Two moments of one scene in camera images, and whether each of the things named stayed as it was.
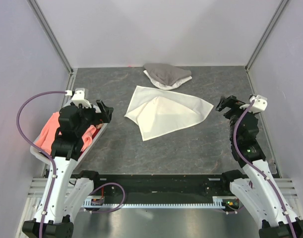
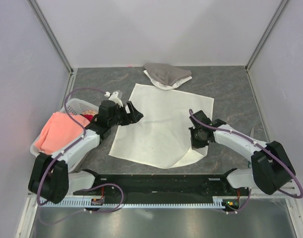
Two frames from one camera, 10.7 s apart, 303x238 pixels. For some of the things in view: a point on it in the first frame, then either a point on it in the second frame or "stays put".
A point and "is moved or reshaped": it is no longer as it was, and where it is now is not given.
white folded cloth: [163, 86] stays put
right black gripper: [231, 101] → [195, 144]
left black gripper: [98, 117] → [135, 116]
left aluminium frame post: [50, 35] stays put
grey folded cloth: [165, 74] stays put
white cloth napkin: [159, 114] is moved or reshaped
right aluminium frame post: [280, 8] stays put
